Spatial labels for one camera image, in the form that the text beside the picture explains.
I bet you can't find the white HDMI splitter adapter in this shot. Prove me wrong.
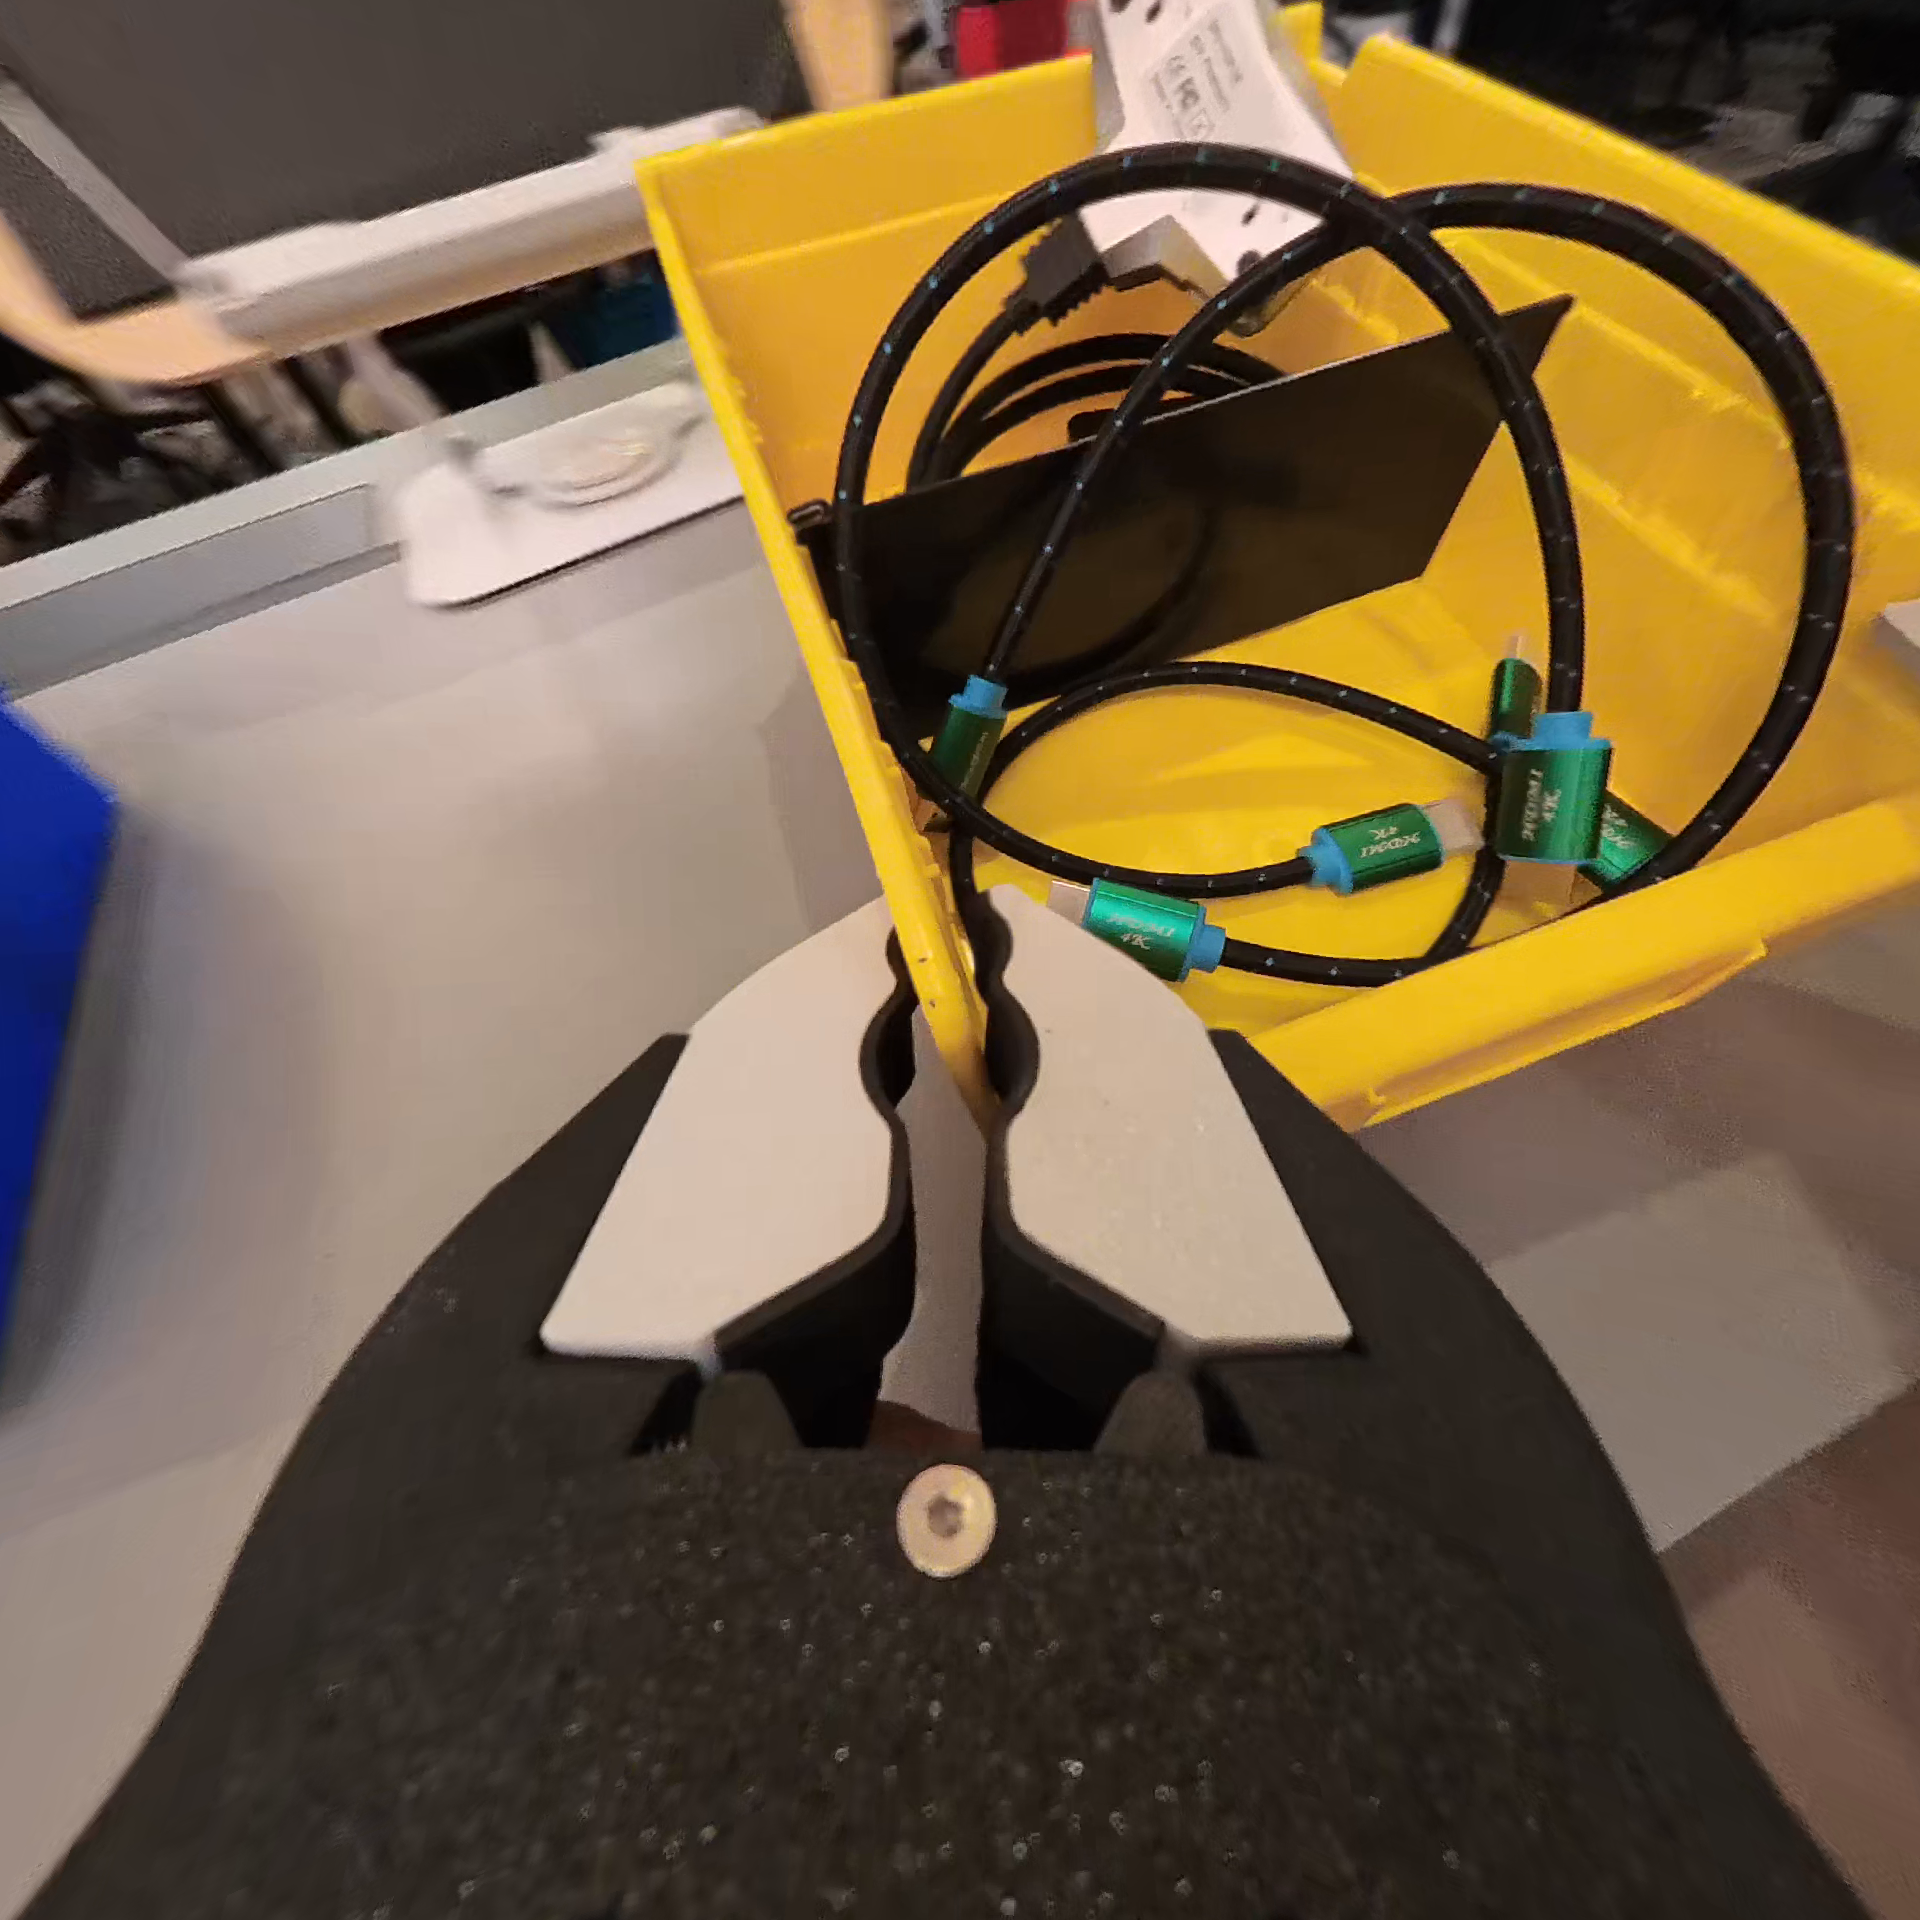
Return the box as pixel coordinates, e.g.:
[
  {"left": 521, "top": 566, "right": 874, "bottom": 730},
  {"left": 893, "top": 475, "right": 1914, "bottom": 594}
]
[{"left": 901, "top": 0, "right": 1359, "bottom": 505}]

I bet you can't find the thin braided green-plug HDMI cable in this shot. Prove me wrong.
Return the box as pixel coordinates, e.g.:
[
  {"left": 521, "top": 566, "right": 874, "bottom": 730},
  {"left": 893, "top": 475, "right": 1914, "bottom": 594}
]
[{"left": 944, "top": 631, "right": 1554, "bottom": 993}]

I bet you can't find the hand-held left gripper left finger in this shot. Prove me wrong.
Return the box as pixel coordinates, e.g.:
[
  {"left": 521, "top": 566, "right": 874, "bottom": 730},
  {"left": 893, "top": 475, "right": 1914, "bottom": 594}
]
[{"left": 537, "top": 901, "right": 921, "bottom": 1445}]

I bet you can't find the yellow storage bin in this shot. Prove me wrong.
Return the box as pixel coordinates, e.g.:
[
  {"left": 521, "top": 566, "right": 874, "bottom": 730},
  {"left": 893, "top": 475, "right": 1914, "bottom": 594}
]
[{"left": 638, "top": 7, "right": 1920, "bottom": 1134}]

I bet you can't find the blue storage bin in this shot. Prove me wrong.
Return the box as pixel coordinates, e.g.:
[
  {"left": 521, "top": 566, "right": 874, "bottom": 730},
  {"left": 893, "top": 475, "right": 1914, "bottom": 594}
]
[{"left": 0, "top": 697, "right": 121, "bottom": 1390}]

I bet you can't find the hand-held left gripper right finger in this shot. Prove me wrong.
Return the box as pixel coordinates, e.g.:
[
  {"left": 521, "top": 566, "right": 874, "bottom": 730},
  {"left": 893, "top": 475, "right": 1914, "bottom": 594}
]
[{"left": 976, "top": 882, "right": 1356, "bottom": 1445}]

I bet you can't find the black bin divider panel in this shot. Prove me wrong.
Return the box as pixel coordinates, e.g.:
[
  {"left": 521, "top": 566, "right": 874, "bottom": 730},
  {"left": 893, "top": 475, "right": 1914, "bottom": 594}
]
[{"left": 791, "top": 293, "right": 1576, "bottom": 711}]

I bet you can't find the thick braided green-plug HDMI cable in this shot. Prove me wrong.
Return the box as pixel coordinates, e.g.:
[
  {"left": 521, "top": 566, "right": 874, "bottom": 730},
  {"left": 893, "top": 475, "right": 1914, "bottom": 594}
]
[
  {"left": 830, "top": 142, "right": 1616, "bottom": 895},
  {"left": 929, "top": 183, "right": 1855, "bottom": 890}
]

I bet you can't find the white tablet stand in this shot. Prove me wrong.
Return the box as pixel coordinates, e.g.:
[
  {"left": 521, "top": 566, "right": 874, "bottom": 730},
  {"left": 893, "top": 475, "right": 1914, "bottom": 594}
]
[{"left": 176, "top": 108, "right": 770, "bottom": 609}]

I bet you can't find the red box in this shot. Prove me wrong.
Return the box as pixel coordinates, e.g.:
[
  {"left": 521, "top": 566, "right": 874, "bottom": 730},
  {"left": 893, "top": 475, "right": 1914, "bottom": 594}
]
[{"left": 951, "top": 0, "right": 1070, "bottom": 69}]

